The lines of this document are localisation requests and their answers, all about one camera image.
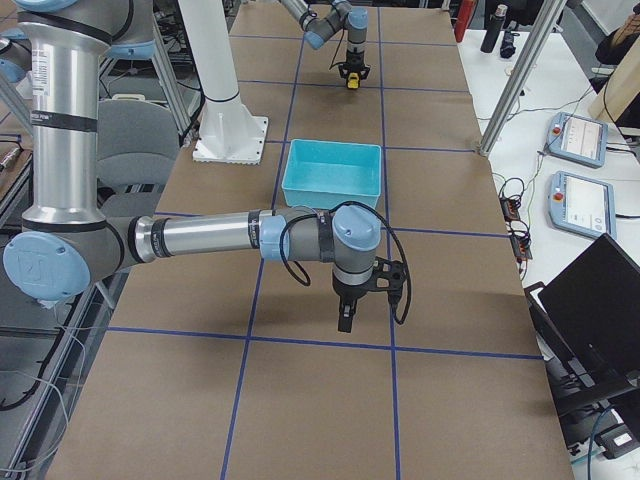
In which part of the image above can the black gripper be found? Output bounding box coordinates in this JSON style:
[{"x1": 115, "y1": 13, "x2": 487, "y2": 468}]
[
  {"x1": 332, "y1": 272, "x2": 372, "y2": 332},
  {"x1": 338, "y1": 50, "x2": 370, "y2": 78}
]

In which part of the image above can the yellow beetle toy car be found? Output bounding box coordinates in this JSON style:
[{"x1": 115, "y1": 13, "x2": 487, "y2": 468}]
[{"x1": 346, "y1": 72, "x2": 361, "y2": 90}]

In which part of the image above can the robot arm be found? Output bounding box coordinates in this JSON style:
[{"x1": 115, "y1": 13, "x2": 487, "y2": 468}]
[
  {"x1": 3, "y1": 1, "x2": 384, "y2": 332},
  {"x1": 280, "y1": 0, "x2": 370, "y2": 90}
]

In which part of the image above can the turquoise plastic bin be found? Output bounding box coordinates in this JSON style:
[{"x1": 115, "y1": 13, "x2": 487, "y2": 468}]
[{"x1": 281, "y1": 139, "x2": 382, "y2": 209}]

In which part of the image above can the red cylinder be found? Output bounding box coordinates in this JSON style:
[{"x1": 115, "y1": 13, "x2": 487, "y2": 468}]
[{"x1": 454, "y1": 0, "x2": 476, "y2": 43}]

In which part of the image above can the black bottle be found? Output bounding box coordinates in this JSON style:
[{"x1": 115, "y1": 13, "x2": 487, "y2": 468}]
[{"x1": 480, "y1": 4, "x2": 508, "y2": 53}]

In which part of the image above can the orange usb hub box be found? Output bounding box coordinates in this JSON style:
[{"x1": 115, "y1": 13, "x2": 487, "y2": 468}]
[{"x1": 499, "y1": 198, "x2": 521, "y2": 222}]

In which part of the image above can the far teach pendant tablet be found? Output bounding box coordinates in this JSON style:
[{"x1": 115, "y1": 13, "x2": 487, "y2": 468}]
[{"x1": 546, "y1": 112, "x2": 608, "y2": 168}]

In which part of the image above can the teach pendant tablet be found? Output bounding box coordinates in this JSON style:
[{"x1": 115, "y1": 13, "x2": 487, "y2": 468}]
[
  {"x1": 548, "y1": 171, "x2": 617, "y2": 239},
  {"x1": 546, "y1": 112, "x2": 608, "y2": 168}
]

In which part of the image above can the grey office chair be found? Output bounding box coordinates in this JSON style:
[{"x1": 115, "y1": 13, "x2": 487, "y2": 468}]
[{"x1": 97, "y1": 99, "x2": 180, "y2": 217}]

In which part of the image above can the black laptop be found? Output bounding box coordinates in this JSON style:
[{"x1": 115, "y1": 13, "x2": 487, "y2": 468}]
[{"x1": 523, "y1": 232, "x2": 640, "y2": 401}]

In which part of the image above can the near teach pendant tablet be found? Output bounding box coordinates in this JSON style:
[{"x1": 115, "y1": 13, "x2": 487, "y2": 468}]
[{"x1": 548, "y1": 171, "x2": 617, "y2": 239}]

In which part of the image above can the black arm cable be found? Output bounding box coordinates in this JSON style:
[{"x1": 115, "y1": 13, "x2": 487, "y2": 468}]
[
  {"x1": 279, "y1": 201, "x2": 413, "y2": 326},
  {"x1": 327, "y1": 14, "x2": 351, "y2": 72}
]

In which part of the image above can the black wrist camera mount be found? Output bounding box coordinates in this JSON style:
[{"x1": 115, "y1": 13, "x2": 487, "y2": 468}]
[{"x1": 367, "y1": 257, "x2": 406, "y2": 307}]

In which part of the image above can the white camera mast column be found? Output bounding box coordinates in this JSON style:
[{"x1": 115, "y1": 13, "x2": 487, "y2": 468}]
[{"x1": 179, "y1": 0, "x2": 269, "y2": 165}]

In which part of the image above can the grey aluminium frame post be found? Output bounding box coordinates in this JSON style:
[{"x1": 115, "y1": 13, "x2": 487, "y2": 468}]
[{"x1": 478, "y1": 0, "x2": 567, "y2": 157}]

